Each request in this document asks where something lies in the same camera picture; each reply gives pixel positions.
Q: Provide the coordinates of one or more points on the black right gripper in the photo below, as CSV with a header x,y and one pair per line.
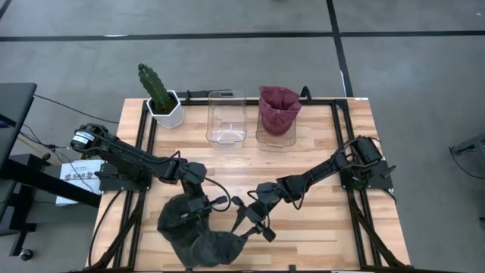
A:
x,y
257,214

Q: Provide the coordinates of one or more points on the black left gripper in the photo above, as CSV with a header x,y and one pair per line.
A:
x,y
198,208

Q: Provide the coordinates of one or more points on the grey denim cap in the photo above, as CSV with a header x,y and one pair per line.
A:
x,y
170,227
219,248

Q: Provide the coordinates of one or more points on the maroon cap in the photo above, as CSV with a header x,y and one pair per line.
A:
x,y
278,113

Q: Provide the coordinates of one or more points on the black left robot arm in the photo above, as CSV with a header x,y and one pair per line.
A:
x,y
125,155

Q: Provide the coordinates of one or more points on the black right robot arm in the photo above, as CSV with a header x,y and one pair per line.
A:
x,y
322,172

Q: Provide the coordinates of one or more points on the clear plastic bin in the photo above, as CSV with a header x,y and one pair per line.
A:
x,y
226,140
276,144

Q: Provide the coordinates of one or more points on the white hexagonal plant pot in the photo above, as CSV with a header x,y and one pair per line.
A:
x,y
170,119

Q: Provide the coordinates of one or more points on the white printed cardboard box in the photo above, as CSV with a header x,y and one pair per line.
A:
x,y
76,182

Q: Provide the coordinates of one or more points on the green cactus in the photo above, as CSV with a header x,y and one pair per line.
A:
x,y
153,85

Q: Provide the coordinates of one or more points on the black caster wheel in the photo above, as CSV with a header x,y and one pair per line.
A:
x,y
25,255

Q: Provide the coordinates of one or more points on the black desk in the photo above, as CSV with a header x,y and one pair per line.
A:
x,y
15,113

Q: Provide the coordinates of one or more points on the black aluminium table frame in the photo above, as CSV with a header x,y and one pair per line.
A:
x,y
322,101

